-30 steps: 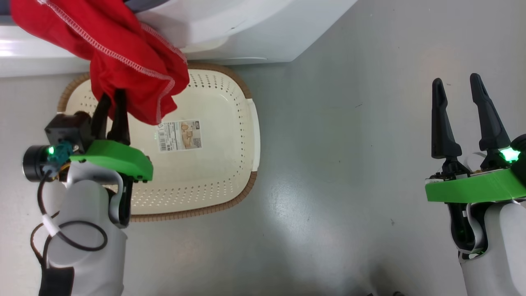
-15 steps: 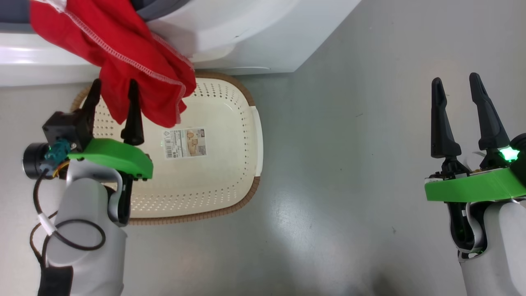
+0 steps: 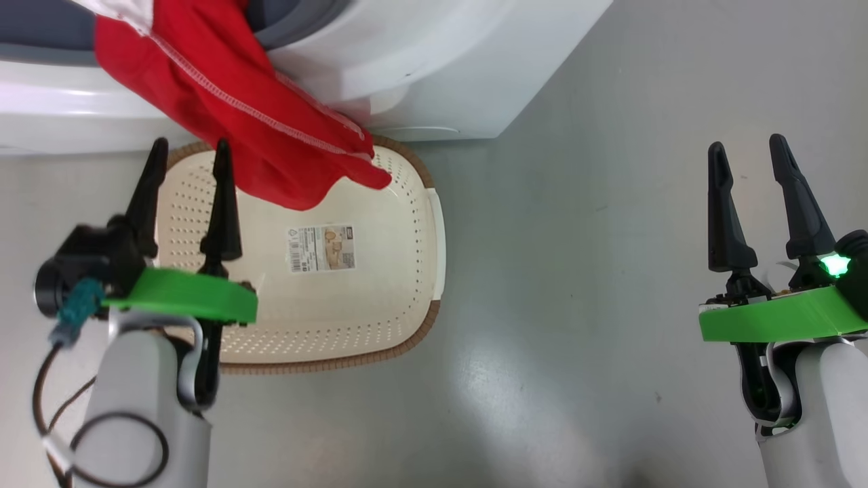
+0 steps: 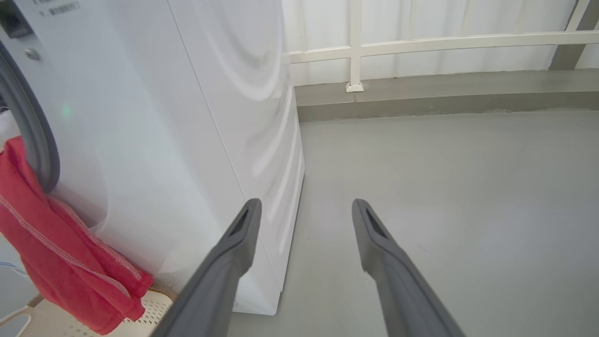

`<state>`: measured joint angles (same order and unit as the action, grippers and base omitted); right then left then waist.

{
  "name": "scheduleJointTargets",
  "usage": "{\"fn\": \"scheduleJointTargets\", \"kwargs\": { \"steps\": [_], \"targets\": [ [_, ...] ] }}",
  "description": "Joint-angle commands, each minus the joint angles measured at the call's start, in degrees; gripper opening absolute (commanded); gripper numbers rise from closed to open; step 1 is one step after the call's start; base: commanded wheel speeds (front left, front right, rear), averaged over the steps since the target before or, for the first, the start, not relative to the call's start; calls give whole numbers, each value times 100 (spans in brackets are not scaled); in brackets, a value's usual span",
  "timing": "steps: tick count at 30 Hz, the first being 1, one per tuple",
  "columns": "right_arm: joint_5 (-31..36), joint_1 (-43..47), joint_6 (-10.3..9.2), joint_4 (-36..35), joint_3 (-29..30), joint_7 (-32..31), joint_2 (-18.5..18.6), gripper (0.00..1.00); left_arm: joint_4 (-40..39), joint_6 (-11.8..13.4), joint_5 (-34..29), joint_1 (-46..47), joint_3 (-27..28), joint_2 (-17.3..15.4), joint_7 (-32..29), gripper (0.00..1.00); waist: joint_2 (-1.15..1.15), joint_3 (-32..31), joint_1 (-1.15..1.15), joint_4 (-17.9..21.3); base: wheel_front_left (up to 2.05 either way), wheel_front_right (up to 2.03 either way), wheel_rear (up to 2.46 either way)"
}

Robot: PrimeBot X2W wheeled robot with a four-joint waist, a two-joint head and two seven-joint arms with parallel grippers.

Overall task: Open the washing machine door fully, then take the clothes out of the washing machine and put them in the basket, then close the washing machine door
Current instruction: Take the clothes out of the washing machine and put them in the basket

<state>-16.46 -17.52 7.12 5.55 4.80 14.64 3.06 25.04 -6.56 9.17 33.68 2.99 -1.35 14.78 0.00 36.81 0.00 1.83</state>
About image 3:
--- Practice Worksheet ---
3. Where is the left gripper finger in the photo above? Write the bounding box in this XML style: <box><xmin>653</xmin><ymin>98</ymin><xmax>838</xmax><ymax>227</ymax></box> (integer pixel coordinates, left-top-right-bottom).
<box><xmin>125</xmin><ymin>138</ymin><xmax>169</xmax><ymax>258</ymax></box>
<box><xmin>200</xmin><ymin>139</ymin><xmax>243</xmax><ymax>275</ymax></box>

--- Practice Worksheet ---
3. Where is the round drain filter cover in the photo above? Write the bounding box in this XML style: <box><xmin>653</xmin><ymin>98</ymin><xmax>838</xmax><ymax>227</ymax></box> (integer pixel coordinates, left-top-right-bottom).
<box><xmin>373</xmin><ymin>125</ymin><xmax>462</xmax><ymax>140</ymax></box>

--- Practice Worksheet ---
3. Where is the cream laundry basket brown rim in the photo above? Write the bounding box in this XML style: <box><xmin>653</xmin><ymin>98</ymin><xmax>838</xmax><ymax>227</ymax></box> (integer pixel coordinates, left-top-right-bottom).
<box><xmin>153</xmin><ymin>136</ymin><xmax>447</xmax><ymax>375</ymax></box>

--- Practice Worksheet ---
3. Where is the teal cable connector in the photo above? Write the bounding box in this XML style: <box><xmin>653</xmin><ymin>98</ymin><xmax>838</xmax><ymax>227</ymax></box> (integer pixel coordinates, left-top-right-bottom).
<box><xmin>49</xmin><ymin>278</ymin><xmax>108</xmax><ymax>348</ymax></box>

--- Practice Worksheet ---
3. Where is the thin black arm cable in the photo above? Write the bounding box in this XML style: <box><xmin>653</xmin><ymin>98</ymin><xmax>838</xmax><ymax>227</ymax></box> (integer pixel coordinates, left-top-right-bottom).
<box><xmin>33</xmin><ymin>339</ymin><xmax>170</xmax><ymax>488</ymax></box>

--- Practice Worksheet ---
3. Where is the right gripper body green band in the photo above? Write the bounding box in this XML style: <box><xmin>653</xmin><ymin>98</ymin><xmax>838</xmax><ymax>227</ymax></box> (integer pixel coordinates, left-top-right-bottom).
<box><xmin>698</xmin><ymin>261</ymin><xmax>868</xmax><ymax>428</ymax></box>

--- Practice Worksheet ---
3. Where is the white front-load washing machine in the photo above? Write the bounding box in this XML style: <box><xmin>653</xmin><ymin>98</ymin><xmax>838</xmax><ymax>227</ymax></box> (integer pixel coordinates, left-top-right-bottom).
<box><xmin>0</xmin><ymin>0</ymin><xmax>614</xmax><ymax>157</ymax></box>

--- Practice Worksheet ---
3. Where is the basket product label sticker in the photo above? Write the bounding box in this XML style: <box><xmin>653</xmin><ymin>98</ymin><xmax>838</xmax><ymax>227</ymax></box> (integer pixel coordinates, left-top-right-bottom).
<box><xmin>288</xmin><ymin>226</ymin><xmax>357</xmax><ymax>274</ymax></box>

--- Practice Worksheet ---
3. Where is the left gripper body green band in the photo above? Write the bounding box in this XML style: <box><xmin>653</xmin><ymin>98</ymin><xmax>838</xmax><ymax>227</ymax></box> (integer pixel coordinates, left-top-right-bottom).
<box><xmin>105</xmin><ymin>266</ymin><xmax>258</xmax><ymax>409</ymax></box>

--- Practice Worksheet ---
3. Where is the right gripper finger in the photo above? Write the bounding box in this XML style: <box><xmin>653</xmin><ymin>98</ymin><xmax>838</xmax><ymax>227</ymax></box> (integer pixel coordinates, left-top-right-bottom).
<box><xmin>769</xmin><ymin>134</ymin><xmax>836</xmax><ymax>260</ymax></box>
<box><xmin>707</xmin><ymin>142</ymin><xmax>759</xmax><ymax>273</ymax></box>

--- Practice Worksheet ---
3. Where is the red and white garment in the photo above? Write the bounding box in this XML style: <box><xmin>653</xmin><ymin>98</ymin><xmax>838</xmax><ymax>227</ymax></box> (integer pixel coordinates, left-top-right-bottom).
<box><xmin>71</xmin><ymin>0</ymin><xmax>393</xmax><ymax>211</ymax></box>

